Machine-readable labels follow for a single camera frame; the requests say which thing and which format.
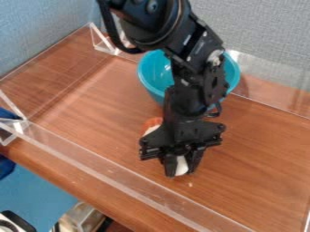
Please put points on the clear acrylic front barrier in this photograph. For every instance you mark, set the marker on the clear acrylic front barrier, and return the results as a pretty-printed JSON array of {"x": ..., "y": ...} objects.
[{"x": 135, "y": 200}]

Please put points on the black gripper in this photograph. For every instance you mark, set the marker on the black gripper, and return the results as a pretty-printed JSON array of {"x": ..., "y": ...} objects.
[{"x": 183, "y": 139}]

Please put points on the blue bowl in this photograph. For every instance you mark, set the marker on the blue bowl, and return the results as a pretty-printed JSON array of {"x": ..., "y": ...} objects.
[{"x": 155, "y": 74}]

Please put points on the clear acrylic back barrier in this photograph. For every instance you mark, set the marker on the clear acrylic back barrier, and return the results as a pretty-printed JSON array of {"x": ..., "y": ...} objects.
[{"x": 269, "y": 83}]

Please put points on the white brown-capped toy mushroom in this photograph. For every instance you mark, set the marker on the white brown-capped toy mushroom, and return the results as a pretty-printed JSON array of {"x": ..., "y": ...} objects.
[{"x": 150, "y": 126}]

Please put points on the black white object bottom-left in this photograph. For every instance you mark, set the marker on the black white object bottom-left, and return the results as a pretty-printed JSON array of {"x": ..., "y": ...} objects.
[{"x": 12, "y": 223}]

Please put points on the clear acrylic barrier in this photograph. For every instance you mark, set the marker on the clear acrylic barrier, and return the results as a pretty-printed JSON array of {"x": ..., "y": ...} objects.
[
  {"x": 269, "y": 83},
  {"x": 135, "y": 200}
]

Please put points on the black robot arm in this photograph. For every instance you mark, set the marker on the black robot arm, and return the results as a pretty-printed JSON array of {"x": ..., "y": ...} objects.
[{"x": 147, "y": 25}]

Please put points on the metal frame under table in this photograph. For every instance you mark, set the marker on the metal frame under table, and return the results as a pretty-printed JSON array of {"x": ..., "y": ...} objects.
[{"x": 81, "y": 219}]

